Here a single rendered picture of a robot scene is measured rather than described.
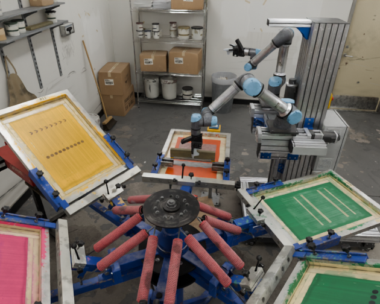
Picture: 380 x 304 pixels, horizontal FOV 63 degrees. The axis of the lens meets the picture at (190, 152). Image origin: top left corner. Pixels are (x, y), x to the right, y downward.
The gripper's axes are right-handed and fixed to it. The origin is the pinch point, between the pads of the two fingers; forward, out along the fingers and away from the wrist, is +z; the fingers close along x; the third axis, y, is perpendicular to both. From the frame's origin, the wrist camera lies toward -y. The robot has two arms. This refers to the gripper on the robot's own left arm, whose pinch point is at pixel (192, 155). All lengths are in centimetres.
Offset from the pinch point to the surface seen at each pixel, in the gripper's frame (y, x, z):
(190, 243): 13, -101, -14
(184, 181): -1.7, -32.2, 1.3
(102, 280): -35, -107, 16
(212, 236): 22, -92, -12
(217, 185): 21.7, -26.5, 6.8
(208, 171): 12.9, -0.1, 13.6
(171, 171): -16.8, -5.6, 13.4
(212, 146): 13.2, 39.3, 13.6
